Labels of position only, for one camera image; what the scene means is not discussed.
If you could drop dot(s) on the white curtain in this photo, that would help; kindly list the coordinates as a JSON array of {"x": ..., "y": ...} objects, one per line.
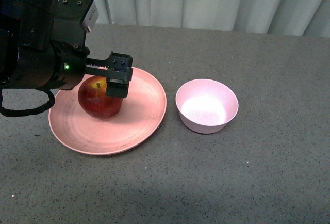
[{"x": 280, "y": 17}]

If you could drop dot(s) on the red apple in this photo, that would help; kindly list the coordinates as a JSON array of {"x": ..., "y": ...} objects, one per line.
[{"x": 94, "y": 101}]

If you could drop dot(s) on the pink bowl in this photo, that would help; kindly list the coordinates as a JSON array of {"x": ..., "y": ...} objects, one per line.
[{"x": 206, "y": 106}]

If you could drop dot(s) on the pink plate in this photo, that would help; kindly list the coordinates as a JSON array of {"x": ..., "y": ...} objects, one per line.
[{"x": 140, "y": 115}]

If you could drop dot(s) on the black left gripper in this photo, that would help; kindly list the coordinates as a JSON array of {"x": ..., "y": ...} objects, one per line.
[{"x": 65, "y": 62}]

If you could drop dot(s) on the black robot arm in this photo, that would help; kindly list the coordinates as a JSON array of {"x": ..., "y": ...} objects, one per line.
[{"x": 43, "y": 47}]

